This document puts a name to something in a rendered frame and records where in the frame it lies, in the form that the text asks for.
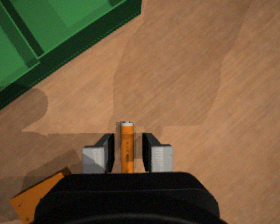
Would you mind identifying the green three-compartment bin rack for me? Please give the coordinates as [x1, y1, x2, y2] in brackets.
[0, 0, 142, 110]

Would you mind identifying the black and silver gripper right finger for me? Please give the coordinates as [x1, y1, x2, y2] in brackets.
[142, 133, 173, 173]

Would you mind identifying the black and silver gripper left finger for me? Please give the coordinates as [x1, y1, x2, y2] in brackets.
[82, 133, 115, 174]

